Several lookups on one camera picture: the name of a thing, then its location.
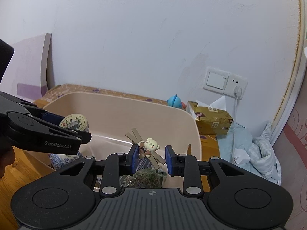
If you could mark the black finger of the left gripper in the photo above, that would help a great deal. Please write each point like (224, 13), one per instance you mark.
(66, 137)
(43, 115)

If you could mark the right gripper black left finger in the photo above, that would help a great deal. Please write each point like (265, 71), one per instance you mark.
(116, 165)

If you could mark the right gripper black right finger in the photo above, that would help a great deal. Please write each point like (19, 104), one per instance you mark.
(218, 172)

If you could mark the round metal balm tin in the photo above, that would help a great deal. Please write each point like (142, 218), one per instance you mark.
(75, 122)

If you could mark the green dried herb bag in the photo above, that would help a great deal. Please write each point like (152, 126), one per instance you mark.
(147, 178)

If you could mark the bear hair clip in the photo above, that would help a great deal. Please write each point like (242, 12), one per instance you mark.
(147, 148)

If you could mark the blue white tissue packet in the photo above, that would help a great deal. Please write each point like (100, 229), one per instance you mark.
(60, 160)

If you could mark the dark blue small carton box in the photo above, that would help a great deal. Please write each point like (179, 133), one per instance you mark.
(144, 163)

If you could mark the person's left hand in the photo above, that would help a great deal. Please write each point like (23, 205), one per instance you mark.
(7, 158)

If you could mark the purple white headboard panel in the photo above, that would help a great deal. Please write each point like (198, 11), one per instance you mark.
(26, 74)

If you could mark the gold tissue box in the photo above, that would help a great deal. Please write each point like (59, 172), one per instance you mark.
(211, 119)

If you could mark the white power adapter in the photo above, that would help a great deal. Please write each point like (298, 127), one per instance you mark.
(240, 156)

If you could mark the beige plastic storage bin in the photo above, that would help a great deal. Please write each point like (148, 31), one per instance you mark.
(102, 145)

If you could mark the blue toy figure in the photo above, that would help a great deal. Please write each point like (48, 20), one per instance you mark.
(175, 102)

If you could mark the light blue blanket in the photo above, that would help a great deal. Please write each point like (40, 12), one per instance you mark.
(263, 161)

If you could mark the floral pink wardrobe panel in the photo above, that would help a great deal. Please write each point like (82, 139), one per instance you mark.
(290, 149)

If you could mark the white light switch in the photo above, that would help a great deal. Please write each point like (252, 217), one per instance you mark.
(215, 80)

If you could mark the white wall socket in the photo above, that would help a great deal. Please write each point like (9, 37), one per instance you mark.
(235, 86)

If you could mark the white door frame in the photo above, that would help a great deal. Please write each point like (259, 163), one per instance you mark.
(296, 77)

